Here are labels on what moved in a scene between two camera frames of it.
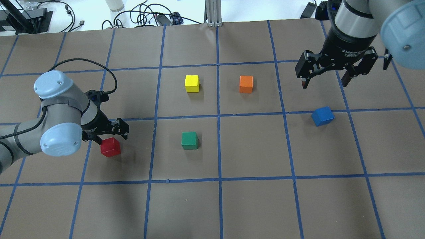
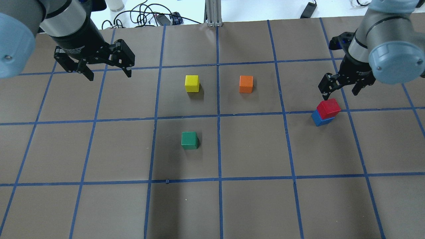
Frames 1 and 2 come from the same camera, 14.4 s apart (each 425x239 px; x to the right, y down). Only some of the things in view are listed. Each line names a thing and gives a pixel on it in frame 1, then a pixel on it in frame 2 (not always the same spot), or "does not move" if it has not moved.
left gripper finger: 122,128 to 127,71
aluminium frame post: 212,13 does not move
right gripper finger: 304,82 to 326,95
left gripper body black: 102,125 to 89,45
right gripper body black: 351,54 to 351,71
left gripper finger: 97,138 to 87,73
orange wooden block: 246,84 does not move
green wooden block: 189,140 does not move
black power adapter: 308,10 does not move
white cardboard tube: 115,5 does not move
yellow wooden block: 192,83 does not move
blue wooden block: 321,116 does not move
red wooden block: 110,146 to 328,109
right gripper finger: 346,78 to 356,89
